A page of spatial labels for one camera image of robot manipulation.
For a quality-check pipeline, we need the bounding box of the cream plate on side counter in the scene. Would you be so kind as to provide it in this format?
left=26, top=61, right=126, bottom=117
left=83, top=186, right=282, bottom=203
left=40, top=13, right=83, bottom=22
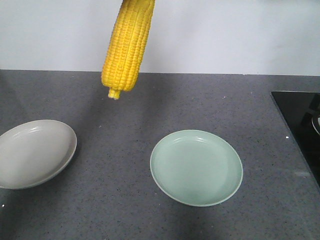
left=0, top=119, right=78, bottom=190

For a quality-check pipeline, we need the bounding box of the black glass gas hob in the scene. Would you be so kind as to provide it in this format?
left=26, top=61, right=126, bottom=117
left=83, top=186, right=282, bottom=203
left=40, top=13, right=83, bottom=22
left=271, top=91, right=320, bottom=187

